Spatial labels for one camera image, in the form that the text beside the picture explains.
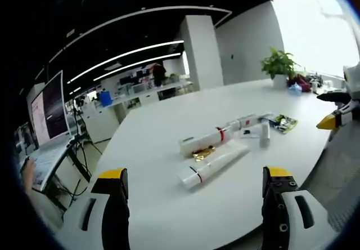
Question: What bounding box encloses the green skincare packet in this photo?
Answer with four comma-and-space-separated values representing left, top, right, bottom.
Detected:
273, 114, 299, 136

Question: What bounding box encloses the potted green plant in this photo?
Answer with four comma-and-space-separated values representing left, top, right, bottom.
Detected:
260, 46, 301, 91

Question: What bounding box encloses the white background counter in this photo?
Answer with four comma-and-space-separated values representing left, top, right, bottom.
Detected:
84, 79, 195, 144

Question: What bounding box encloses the small white skincare bottle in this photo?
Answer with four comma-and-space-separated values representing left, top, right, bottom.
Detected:
258, 122, 271, 149

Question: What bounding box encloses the white blue skincare tube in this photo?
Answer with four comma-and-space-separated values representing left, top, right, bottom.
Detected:
257, 113, 278, 124

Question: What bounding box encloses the blue cloth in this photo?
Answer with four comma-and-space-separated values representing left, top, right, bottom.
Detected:
287, 82, 304, 95

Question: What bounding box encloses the laptop keyboard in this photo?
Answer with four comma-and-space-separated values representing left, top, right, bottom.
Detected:
20, 136, 76, 192

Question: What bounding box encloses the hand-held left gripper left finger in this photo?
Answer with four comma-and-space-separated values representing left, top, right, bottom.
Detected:
57, 167, 131, 250

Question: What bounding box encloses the dark red bag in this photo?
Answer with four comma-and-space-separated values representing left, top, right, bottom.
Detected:
286, 73, 311, 93

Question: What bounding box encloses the blue box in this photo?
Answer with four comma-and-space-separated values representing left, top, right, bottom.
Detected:
97, 90, 114, 108

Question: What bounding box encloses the white skincare sachet black mark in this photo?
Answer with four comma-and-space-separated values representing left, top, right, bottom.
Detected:
240, 128, 262, 140

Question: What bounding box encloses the gold skincare sachet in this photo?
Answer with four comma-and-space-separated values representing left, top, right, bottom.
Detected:
191, 145, 218, 159

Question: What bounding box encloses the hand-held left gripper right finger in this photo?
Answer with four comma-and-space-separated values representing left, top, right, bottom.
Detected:
260, 165, 339, 250

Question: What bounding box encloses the white skincare tube red band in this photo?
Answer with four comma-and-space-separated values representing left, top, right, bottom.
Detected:
179, 125, 236, 158

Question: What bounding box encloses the white skincare box red label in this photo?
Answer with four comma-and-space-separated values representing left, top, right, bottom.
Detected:
226, 114, 259, 130

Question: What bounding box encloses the large white skincare tube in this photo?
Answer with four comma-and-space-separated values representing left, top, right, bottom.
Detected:
176, 143, 251, 190

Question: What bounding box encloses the black tripod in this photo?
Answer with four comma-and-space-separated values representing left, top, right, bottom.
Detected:
66, 97, 104, 184

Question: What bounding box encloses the grey mesh chair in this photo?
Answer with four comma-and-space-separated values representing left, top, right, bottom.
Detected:
322, 114, 360, 235

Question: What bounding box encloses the computer monitor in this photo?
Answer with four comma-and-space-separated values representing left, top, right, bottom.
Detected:
26, 69, 73, 150

